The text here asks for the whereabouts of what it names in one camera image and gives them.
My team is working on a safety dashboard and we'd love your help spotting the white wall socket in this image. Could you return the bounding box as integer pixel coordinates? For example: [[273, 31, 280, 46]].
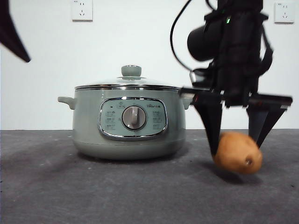
[[71, 0, 93, 23], [274, 2, 295, 24]]

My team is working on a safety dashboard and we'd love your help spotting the glass lid with green knob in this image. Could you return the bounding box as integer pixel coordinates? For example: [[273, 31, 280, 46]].
[[75, 65, 184, 91]]

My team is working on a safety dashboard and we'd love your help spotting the sage green electric pot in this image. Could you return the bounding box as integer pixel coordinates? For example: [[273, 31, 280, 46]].
[[57, 86, 191, 161]]

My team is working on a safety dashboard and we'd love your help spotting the brown potato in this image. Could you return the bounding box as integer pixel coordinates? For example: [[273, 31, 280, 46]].
[[214, 132, 263, 175]]

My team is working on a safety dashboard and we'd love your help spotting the black cable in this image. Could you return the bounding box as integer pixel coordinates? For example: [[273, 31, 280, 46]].
[[170, 0, 196, 72]]

